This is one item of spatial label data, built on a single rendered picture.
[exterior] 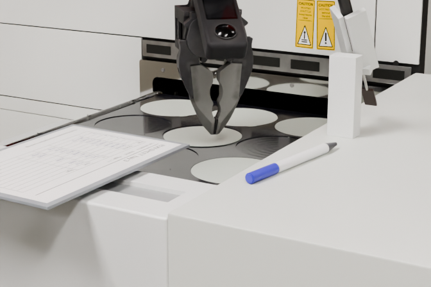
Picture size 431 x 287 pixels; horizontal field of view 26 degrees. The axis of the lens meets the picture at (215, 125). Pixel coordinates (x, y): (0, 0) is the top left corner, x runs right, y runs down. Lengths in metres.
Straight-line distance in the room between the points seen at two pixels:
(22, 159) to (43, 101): 0.76
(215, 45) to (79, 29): 0.58
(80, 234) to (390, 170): 0.29
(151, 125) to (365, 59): 0.39
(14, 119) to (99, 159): 0.83
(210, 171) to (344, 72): 0.21
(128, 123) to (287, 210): 0.55
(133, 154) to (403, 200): 0.26
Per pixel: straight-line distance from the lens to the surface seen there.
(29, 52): 1.64
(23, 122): 1.68
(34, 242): 0.85
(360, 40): 0.96
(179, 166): 1.08
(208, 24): 1.04
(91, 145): 0.92
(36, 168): 0.86
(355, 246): 0.69
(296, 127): 1.25
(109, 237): 0.79
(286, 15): 1.36
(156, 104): 1.37
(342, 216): 0.75
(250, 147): 1.16
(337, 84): 0.95
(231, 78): 1.11
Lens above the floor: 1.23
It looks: 15 degrees down
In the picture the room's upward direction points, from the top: straight up
